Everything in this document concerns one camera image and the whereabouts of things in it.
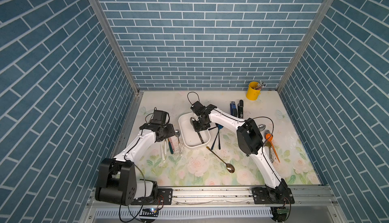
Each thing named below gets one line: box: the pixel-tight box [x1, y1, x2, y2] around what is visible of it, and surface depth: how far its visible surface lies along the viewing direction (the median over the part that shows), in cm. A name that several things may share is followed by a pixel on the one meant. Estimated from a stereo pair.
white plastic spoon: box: [160, 143, 166, 163], surface depth 88 cm
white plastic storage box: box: [178, 112, 211, 148], surface depth 97 cm
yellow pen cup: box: [246, 81, 266, 101], surface depth 111 cm
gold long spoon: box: [206, 145, 236, 174], surface depth 85 cm
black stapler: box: [237, 99, 244, 120], surface depth 110 cm
